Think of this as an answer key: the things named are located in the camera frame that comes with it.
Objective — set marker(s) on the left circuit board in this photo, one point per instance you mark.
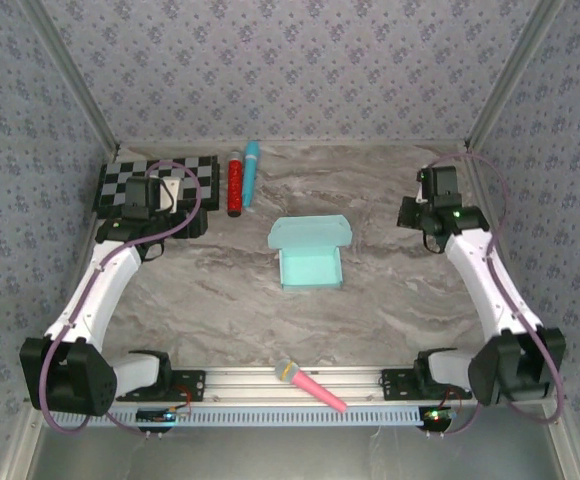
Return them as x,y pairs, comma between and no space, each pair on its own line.
162,416

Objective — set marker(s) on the aluminium corner post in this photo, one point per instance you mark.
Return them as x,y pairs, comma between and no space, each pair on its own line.
511,75
75,75

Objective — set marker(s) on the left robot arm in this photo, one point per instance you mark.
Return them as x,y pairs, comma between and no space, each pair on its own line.
95,300

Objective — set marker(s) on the right circuit board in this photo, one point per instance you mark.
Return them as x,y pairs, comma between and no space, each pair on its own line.
437,416

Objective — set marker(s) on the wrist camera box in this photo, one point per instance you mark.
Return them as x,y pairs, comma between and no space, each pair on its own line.
172,192
422,195

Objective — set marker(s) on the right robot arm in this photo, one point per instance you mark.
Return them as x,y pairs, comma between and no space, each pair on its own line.
485,280

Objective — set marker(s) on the black grey chessboard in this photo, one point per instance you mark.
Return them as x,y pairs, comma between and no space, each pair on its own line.
205,172

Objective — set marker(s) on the red glitter tube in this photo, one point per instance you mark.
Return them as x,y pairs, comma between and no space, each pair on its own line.
235,190

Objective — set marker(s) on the circuit board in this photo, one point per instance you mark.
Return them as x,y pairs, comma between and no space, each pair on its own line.
437,416
162,416

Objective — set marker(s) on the pink toy microphone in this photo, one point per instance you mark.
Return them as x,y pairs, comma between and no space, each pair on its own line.
310,387

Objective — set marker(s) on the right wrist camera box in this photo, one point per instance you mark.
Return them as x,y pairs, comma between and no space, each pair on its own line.
422,195

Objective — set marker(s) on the aluminium mounting rail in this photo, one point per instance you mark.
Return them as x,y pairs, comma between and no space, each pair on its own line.
250,385

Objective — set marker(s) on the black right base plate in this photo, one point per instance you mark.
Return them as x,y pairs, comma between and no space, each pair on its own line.
395,385

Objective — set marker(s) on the light blue paper box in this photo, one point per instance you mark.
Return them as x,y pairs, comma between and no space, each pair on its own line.
310,270

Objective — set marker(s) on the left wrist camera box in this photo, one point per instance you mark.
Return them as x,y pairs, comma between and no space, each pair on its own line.
172,192

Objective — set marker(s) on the blue marker pen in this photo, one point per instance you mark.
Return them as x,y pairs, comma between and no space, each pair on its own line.
251,170

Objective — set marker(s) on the grey metal panel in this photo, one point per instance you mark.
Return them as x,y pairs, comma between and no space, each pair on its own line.
290,455

